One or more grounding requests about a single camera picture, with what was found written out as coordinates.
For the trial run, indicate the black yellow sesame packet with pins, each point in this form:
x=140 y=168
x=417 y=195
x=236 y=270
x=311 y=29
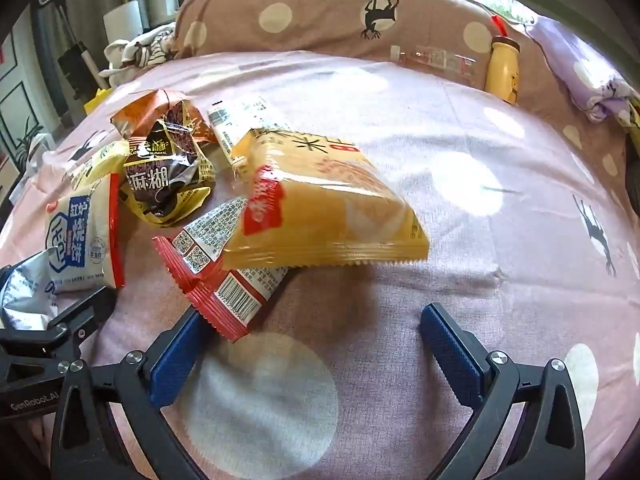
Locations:
x=160 y=180

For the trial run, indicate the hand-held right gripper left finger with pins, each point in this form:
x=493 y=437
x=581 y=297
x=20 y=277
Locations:
x=170 y=360

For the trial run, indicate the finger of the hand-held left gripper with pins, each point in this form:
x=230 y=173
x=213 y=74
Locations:
x=75 y=322

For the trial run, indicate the yellow green snack packet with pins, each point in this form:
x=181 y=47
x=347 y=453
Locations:
x=100 y=160

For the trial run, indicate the large yellow snack packet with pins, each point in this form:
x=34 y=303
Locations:
x=340 y=210

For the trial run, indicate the white blue biscuit packet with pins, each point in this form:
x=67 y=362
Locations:
x=80 y=240

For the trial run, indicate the clear cracker packet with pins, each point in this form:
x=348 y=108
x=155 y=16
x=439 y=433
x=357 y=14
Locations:
x=240 y=120

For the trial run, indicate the orange brown snack packet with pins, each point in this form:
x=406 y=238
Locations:
x=145 y=110

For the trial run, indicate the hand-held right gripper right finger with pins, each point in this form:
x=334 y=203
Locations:
x=450 y=355

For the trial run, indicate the pink polka dot bed sheet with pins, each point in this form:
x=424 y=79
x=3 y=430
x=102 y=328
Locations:
x=450 y=260

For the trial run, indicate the white plastic bag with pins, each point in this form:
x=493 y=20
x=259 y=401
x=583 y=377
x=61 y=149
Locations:
x=37 y=157

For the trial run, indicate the yellow box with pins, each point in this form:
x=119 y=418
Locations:
x=97 y=100

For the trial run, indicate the clear plastic bottle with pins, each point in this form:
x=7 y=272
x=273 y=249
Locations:
x=430 y=57

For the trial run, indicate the yellow bottle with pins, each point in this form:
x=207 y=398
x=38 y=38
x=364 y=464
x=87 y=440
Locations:
x=502 y=70

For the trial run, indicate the red snack packet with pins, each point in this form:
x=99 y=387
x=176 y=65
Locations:
x=225 y=280

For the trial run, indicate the black cleaning tool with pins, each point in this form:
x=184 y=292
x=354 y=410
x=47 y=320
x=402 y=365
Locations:
x=75 y=70

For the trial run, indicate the white paper roll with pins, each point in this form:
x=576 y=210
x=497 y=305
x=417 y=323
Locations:
x=122 y=20

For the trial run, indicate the purple polka dot cloth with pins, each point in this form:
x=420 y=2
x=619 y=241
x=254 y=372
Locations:
x=575 y=55

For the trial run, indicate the green potted plant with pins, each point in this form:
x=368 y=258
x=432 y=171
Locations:
x=25 y=140

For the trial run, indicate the white striped cloth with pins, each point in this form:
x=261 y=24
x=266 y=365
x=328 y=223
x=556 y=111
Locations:
x=145 y=47

